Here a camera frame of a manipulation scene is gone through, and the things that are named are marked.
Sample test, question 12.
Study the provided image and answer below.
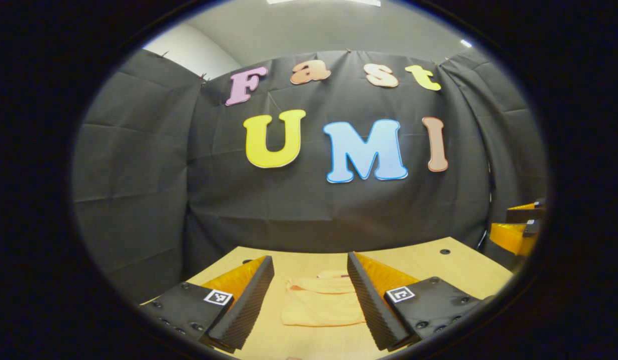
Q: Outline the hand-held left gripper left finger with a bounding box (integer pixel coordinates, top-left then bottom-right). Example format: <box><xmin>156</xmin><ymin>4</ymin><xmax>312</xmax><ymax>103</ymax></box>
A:
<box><xmin>139</xmin><ymin>255</ymin><xmax>276</xmax><ymax>355</ymax></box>

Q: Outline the orange T-shirt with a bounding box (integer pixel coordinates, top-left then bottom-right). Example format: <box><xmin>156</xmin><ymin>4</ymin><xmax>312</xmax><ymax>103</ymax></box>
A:
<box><xmin>281</xmin><ymin>270</ymin><xmax>367</xmax><ymax>328</ymax></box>

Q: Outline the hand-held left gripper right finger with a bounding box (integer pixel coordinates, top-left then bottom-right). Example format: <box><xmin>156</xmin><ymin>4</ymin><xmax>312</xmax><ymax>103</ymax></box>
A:
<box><xmin>346</xmin><ymin>251</ymin><xmax>494</xmax><ymax>352</ymax></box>

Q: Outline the long ceiling light panel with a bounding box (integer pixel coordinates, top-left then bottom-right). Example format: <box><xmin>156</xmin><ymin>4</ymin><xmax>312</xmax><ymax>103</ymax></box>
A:
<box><xmin>266</xmin><ymin>0</ymin><xmax>382</xmax><ymax>7</ymax></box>

